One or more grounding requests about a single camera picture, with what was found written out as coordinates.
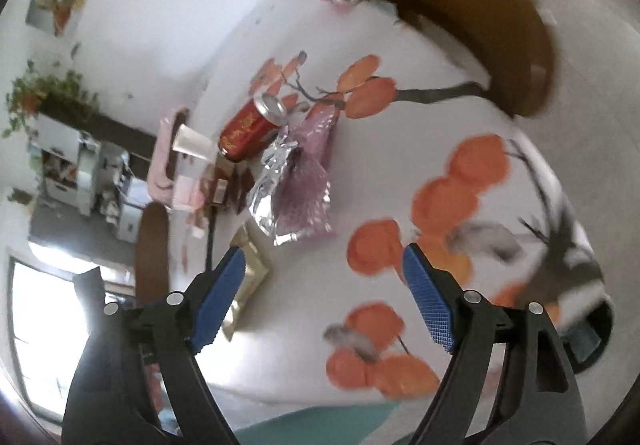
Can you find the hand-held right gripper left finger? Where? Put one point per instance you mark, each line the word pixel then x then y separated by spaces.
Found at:
pixel 220 297

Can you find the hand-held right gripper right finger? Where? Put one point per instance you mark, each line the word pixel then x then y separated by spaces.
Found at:
pixel 430 302

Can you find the gold foil packet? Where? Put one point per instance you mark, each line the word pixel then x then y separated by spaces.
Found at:
pixel 250 275

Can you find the silver foil wrapper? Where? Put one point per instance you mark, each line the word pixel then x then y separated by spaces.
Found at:
pixel 267 185

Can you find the pink foil snack bag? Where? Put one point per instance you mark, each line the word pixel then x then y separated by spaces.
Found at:
pixel 307 190

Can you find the white paper cup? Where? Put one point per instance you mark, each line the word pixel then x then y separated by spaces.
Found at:
pixel 192 142

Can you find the brown wooden chair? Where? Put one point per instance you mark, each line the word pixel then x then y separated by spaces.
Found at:
pixel 465 15
pixel 151 250

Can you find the pink cloth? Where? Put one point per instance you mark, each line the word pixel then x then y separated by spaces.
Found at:
pixel 162 170

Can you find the white orange printed tablecloth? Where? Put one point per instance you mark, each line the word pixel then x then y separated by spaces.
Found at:
pixel 385 165

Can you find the bright window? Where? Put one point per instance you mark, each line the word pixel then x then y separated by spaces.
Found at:
pixel 35 325

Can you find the white cabinet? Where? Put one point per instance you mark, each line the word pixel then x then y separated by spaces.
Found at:
pixel 75 175

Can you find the dark shelf board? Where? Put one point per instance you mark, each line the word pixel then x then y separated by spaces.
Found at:
pixel 110 127

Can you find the green potted plant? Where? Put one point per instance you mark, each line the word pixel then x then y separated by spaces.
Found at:
pixel 40 92

